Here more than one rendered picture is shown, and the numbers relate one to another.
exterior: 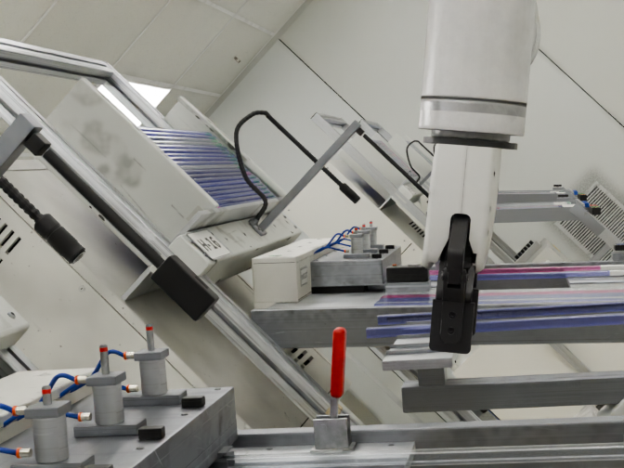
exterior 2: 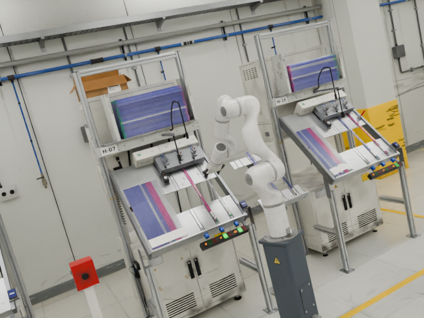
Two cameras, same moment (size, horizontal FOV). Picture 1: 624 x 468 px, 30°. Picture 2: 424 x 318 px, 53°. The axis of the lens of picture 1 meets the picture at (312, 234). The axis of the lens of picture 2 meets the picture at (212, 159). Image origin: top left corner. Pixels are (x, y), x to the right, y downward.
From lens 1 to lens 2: 2.51 m
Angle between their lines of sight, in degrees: 58
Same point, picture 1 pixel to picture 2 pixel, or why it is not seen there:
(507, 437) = (222, 184)
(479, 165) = (210, 166)
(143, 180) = (282, 79)
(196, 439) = (188, 163)
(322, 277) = (315, 111)
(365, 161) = not seen: outside the picture
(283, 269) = (300, 108)
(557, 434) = (225, 188)
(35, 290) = (257, 86)
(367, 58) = not seen: outside the picture
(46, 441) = (164, 161)
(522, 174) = not seen: outside the picture
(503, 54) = (214, 159)
